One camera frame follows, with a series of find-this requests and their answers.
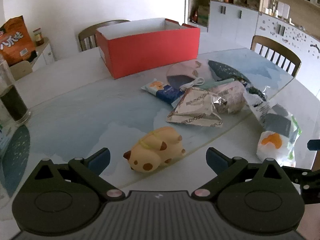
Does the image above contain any yellow dog plush toy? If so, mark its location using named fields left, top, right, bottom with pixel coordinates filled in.
left=123, top=126, right=185, bottom=173

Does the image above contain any white orange grey snack bag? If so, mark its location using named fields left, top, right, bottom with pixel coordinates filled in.
left=257, top=104, right=302, bottom=167

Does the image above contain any silver triangular snack bag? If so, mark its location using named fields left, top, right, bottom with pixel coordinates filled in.
left=167, top=88, right=225, bottom=127

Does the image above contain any beige desktop organizer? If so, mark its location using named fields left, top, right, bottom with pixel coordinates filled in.
left=9, top=61, right=33, bottom=81

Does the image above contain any mint green flat tool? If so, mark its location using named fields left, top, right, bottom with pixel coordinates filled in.
left=198, top=78, right=235, bottom=89

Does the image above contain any red cardboard box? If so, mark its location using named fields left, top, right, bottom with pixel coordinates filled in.
left=95, top=18, right=200, bottom=79

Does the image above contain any wooden chair at right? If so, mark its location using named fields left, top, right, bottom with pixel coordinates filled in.
left=251, top=35, right=302, bottom=77

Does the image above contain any white side cabinet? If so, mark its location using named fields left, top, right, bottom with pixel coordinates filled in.
left=31, top=37, right=55, bottom=72

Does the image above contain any blue white snack packet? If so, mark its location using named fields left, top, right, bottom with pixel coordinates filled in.
left=141, top=79, right=184, bottom=105

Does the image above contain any white wall cabinet unit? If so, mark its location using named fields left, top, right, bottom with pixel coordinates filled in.
left=185, top=0, right=319, bottom=81

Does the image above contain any pink printed snack bag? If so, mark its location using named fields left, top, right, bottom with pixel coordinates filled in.
left=208, top=81, right=246, bottom=114

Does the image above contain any red lidded sauce jar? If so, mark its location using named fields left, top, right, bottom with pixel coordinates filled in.
left=33, top=28, right=44, bottom=47

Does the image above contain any wooden chair behind box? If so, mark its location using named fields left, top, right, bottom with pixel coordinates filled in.
left=78, top=20, right=129, bottom=51

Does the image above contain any orange chip bag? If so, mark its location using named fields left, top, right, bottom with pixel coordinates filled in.
left=1, top=16, right=37, bottom=66

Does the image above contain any glass jar dark liquid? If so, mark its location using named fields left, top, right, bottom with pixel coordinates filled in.
left=1, top=55, right=31, bottom=127

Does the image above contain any clear labelled snack bag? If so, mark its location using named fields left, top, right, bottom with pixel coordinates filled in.
left=244, top=86, right=271, bottom=127

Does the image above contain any white USB cable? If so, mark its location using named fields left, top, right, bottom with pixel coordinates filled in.
left=179, top=77, right=205, bottom=91

